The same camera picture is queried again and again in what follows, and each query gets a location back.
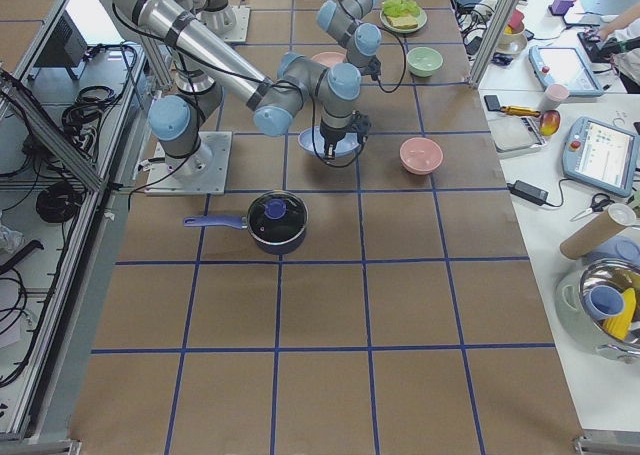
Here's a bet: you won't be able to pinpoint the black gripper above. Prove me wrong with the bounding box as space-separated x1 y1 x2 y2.
320 110 371 161

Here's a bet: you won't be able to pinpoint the blue plate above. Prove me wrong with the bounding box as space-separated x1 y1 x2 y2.
298 125 360 158

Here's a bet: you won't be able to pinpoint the pink plate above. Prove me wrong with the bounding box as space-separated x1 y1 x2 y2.
311 51 346 69

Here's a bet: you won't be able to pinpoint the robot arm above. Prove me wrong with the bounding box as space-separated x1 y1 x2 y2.
112 0 381 165
192 0 382 80

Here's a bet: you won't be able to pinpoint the person's hand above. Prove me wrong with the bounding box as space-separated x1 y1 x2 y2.
597 20 624 41

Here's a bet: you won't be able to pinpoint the pink bowl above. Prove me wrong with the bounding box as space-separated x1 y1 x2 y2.
399 137 444 175

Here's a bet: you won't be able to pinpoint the dark blue saucepan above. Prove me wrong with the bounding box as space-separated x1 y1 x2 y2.
183 190 308 255

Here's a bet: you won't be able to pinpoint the green bowl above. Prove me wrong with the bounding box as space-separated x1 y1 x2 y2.
406 47 444 77

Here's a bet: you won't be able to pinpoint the green plate with sandwich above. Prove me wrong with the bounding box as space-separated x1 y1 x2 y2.
380 0 428 34

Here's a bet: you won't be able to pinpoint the black phone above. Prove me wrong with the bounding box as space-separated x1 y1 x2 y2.
483 94 502 112

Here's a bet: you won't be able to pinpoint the digital kitchen scale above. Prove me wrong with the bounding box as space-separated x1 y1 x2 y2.
488 116 546 158

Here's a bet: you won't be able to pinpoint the black power adapter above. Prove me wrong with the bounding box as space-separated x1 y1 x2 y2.
507 180 548 206

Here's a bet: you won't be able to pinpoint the white bowl with fruit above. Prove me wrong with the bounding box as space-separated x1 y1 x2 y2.
496 9 526 53

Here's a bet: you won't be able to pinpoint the red yellow mango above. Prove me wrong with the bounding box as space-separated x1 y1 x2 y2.
539 110 561 137

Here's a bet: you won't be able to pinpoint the white paper cup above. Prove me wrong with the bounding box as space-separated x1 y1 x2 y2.
539 83 570 112

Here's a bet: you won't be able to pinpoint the cardboard tube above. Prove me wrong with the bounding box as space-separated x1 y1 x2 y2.
559 203 637 260

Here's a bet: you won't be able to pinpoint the teach pendant with screen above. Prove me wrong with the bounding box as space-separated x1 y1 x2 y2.
562 117 639 197

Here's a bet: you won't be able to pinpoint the purple block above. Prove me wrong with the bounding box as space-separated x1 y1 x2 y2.
548 0 575 16

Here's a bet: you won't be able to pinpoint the scissors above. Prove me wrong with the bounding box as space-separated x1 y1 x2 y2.
570 192 615 222

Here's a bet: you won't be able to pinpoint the blue cup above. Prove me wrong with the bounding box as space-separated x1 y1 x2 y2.
584 285 624 321

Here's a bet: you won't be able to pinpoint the steel mixing bowl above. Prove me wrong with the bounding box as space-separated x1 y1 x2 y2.
579 259 639 364

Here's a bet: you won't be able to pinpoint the yellow corn toy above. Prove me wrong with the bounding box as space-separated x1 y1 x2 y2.
602 288 637 340

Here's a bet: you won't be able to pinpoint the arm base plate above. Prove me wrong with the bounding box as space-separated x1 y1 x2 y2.
144 131 232 196
198 5 250 43

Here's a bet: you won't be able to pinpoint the orange handled screwdriver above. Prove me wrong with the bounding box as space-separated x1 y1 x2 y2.
500 105 541 118

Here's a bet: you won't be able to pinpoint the aluminium frame post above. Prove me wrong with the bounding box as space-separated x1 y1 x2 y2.
468 0 519 89

